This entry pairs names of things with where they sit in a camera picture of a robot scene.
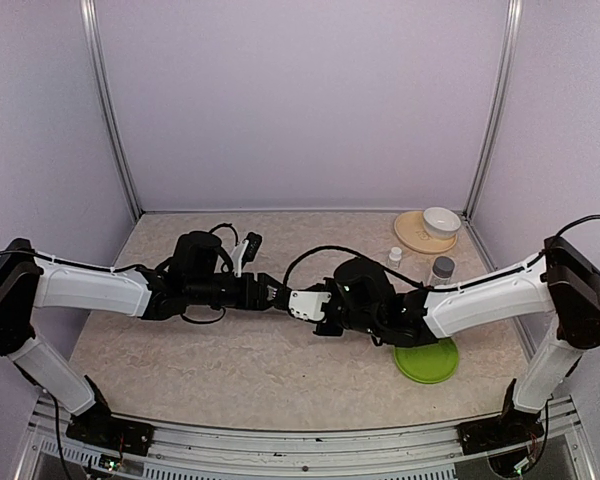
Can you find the aluminium frame post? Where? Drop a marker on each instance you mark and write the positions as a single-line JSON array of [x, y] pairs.
[[89, 17], [497, 107]]

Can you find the orange pill bottle grey cap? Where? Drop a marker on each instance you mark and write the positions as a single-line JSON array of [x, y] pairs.
[[442, 271]]

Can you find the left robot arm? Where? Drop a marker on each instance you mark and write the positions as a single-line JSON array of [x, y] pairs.
[[200, 272]]

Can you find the left aluminium frame post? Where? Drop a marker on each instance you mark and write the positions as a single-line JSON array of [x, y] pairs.
[[89, 17]]

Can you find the right aluminium frame post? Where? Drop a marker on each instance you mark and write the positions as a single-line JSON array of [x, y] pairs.
[[497, 107]]

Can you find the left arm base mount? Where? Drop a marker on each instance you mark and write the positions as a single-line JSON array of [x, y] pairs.
[[99, 427]]

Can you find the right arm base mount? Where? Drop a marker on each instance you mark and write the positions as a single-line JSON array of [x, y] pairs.
[[510, 427]]

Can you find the small white pill bottle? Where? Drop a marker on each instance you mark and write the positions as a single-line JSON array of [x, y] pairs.
[[394, 258]]

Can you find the green plate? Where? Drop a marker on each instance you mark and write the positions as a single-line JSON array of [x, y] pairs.
[[429, 364]]

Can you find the front aluminium rail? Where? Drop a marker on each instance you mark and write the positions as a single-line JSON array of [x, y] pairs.
[[184, 451]]

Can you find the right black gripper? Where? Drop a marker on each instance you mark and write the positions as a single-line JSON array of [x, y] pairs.
[[327, 284]]

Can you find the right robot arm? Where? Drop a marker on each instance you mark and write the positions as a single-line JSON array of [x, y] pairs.
[[559, 280]]

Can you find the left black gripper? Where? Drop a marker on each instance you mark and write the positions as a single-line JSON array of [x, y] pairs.
[[262, 292]]

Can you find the white bowl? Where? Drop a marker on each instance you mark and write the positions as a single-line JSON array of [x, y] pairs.
[[440, 223]]

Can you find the round wooden plate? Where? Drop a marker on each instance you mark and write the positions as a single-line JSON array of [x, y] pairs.
[[409, 229]]

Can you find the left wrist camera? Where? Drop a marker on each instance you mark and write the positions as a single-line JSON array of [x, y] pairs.
[[245, 252]]

